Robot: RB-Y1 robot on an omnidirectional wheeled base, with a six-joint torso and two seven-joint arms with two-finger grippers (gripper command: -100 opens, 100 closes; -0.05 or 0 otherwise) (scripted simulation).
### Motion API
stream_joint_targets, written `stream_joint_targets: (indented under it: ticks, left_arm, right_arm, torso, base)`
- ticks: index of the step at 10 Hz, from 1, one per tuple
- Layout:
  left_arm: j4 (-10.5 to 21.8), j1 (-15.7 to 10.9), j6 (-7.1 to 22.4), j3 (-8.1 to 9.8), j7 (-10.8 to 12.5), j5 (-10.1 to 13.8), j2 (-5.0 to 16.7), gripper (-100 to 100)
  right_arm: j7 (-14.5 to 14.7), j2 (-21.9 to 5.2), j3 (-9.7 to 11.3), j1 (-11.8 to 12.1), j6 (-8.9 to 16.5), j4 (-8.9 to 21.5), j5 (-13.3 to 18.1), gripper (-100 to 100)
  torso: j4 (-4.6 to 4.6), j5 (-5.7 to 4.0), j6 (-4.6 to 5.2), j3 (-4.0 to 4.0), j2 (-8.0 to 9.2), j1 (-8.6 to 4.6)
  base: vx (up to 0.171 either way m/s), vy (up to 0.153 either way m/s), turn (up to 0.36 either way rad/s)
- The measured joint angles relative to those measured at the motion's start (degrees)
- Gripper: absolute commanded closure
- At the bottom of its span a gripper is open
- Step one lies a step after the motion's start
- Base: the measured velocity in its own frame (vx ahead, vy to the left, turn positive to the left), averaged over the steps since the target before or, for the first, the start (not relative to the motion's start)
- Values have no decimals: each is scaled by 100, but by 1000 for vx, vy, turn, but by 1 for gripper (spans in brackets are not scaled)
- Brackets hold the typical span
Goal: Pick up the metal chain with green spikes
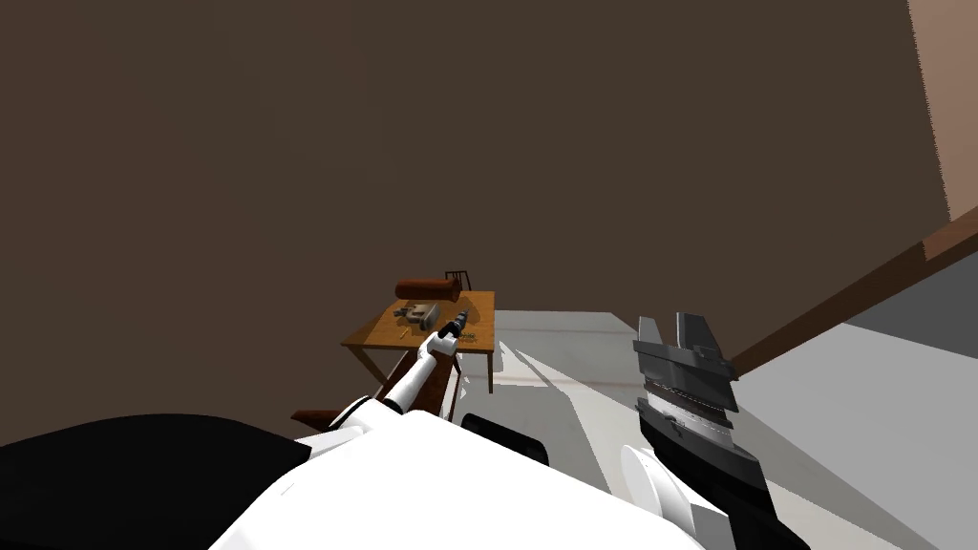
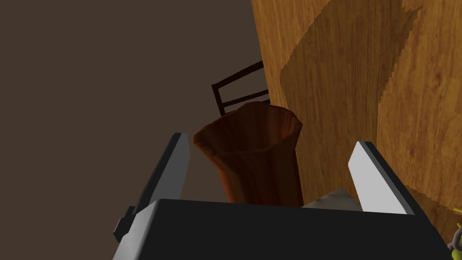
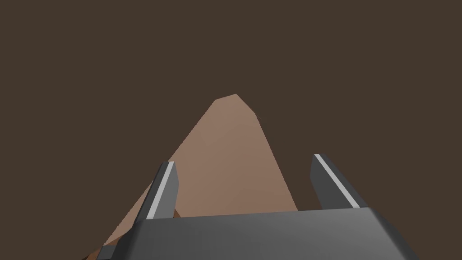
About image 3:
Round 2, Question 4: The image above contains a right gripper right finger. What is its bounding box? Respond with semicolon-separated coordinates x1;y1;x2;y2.
310;153;369;210

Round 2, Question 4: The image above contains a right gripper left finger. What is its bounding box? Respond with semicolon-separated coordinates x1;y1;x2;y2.
134;161;180;223

